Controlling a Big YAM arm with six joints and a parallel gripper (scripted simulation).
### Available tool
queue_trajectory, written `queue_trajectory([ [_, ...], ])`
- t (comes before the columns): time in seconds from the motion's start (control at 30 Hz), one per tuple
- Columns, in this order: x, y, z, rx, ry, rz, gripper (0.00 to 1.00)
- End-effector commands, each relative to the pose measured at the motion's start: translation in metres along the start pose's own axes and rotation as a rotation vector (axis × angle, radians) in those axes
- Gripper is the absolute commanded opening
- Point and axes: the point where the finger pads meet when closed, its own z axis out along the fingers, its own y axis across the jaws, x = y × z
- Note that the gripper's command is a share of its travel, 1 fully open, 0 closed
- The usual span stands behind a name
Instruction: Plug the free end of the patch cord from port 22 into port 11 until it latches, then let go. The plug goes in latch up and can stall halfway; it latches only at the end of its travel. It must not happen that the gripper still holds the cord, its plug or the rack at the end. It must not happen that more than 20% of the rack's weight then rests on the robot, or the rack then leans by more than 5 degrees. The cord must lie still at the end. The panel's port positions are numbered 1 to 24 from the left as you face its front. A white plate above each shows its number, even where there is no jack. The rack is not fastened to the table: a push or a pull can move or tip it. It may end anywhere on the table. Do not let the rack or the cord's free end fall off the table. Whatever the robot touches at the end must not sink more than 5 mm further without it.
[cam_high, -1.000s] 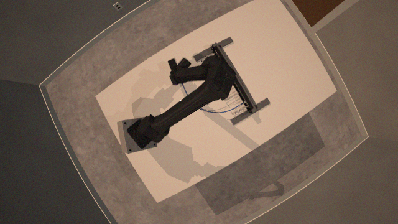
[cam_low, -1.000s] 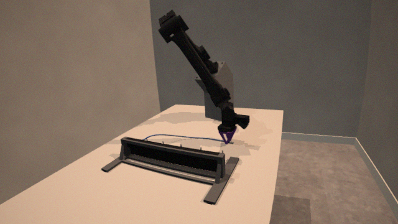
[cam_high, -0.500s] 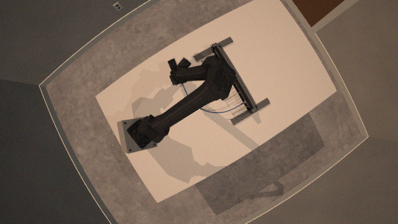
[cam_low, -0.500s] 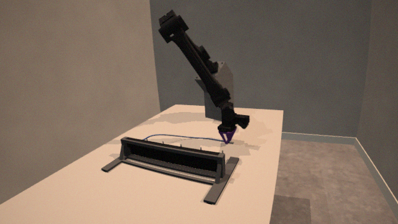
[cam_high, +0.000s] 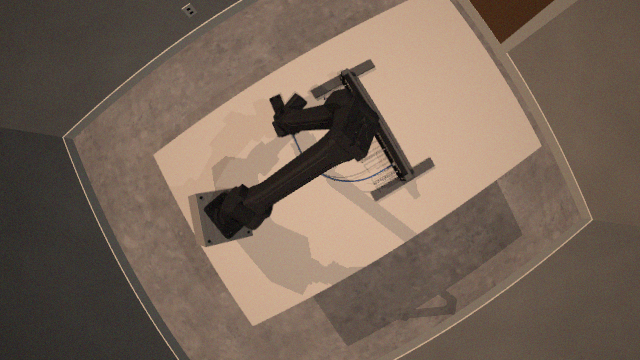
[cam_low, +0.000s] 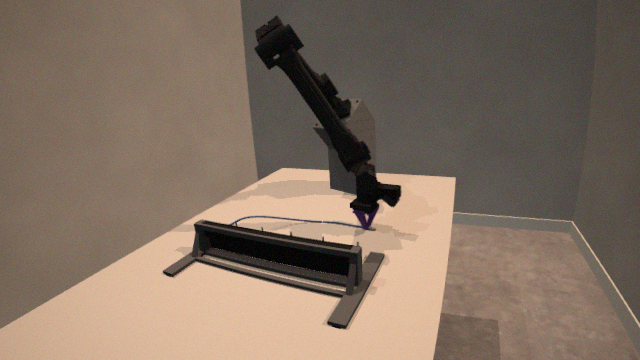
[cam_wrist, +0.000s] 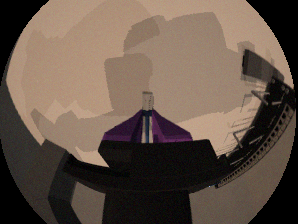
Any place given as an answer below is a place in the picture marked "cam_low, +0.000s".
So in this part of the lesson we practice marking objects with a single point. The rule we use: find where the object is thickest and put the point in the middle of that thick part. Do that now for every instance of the black patch panel rack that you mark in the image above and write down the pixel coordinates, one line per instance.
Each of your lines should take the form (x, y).
(316, 249)

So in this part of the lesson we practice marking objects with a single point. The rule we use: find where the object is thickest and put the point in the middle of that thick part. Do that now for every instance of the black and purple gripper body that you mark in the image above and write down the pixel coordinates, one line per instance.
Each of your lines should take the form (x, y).
(357, 203)

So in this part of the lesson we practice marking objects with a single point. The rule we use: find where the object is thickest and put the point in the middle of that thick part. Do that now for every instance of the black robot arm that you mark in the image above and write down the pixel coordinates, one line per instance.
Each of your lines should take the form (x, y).
(305, 80)

